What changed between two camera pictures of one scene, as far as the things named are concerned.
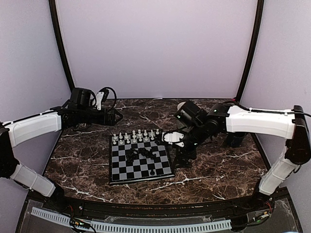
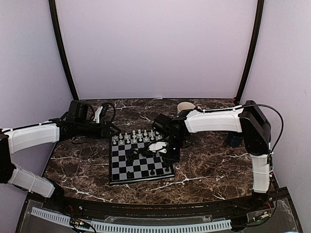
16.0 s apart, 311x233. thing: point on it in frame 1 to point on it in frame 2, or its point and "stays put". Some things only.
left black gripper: (110, 121) to (106, 134)
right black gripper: (185, 162) to (166, 158)
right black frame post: (254, 49) stays put
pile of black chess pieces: (133, 154) stays put
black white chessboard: (134, 157) stays put
